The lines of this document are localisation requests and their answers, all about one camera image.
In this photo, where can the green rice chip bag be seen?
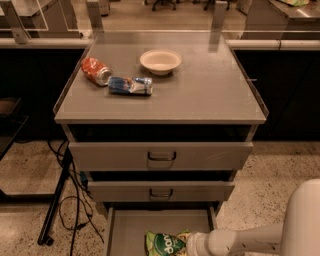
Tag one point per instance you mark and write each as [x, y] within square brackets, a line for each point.
[163, 244]

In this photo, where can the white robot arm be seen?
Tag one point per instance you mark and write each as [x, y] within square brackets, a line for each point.
[298, 235]

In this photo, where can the grey drawer cabinet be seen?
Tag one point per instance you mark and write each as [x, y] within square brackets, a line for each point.
[209, 87]

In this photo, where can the top drawer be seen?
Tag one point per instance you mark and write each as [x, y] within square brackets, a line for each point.
[140, 147]

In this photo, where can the drawer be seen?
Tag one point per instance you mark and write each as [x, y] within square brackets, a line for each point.
[160, 186]
[140, 147]
[128, 222]

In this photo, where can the middle drawer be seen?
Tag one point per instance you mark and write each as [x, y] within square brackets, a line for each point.
[160, 186]

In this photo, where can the bottom drawer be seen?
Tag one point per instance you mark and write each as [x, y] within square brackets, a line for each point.
[128, 222]

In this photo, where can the background green bag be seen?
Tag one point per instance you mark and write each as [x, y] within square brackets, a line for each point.
[295, 3]

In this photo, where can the blue energy drink can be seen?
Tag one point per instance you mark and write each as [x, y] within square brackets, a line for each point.
[130, 86]

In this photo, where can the red soda can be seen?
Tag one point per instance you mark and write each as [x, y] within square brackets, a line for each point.
[96, 71]

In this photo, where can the dark side table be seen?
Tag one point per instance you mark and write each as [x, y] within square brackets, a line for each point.
[11, 122]

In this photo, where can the background grey cabinet right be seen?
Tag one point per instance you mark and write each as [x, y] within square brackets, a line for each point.
[276, 20]

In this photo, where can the background grey cabinet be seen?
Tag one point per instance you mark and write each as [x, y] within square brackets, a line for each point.
[276, 20]
[38, 18]

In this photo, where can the black table leg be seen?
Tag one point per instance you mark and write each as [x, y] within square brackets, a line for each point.
[44, 237]

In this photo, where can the background grey cabinet left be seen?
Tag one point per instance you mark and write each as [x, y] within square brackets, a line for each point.
[38, 18]

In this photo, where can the white horizontal rail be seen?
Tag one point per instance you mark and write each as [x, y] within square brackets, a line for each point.
[286, 45]

